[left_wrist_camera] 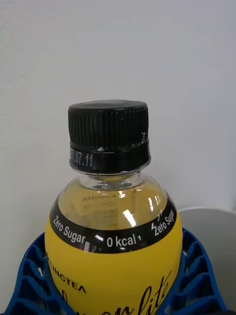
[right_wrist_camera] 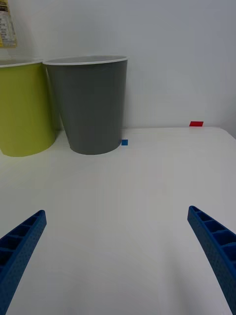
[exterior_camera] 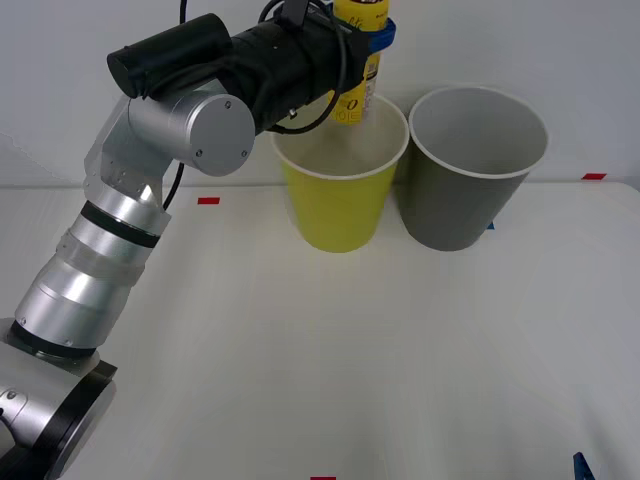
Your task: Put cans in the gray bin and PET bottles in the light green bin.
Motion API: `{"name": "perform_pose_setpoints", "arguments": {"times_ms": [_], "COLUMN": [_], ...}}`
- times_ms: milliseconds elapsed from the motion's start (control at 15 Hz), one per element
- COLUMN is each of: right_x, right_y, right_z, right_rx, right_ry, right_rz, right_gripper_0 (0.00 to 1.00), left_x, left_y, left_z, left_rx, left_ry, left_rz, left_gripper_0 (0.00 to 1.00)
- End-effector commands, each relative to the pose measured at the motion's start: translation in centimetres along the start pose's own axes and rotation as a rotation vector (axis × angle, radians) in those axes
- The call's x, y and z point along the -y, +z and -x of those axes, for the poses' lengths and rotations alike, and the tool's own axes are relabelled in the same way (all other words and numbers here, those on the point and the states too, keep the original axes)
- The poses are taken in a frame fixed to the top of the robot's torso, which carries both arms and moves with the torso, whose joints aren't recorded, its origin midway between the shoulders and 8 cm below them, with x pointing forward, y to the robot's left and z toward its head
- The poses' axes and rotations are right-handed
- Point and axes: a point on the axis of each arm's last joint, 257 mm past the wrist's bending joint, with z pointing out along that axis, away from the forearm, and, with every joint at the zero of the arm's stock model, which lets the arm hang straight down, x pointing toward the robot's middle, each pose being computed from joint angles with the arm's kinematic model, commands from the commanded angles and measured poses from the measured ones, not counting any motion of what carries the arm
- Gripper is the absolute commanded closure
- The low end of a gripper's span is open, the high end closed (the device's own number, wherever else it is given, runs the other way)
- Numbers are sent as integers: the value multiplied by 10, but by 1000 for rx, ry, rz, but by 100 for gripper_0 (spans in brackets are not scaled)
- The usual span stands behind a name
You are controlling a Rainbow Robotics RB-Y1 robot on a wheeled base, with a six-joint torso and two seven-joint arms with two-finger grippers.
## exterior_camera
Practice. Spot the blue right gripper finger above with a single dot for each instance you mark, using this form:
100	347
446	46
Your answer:
581	467

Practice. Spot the silver and black left arm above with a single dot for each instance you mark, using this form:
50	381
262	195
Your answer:
100	280

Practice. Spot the yellow bottle with black cap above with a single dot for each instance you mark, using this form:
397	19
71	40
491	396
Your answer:
350	107

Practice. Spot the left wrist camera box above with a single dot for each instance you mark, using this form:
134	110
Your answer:
295	10

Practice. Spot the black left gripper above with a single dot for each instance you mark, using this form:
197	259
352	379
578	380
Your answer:
332	55

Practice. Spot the yellow-green plastic bin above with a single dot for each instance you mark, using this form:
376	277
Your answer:
337	210

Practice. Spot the grey plastic bin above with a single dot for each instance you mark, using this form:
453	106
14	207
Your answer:
452	210

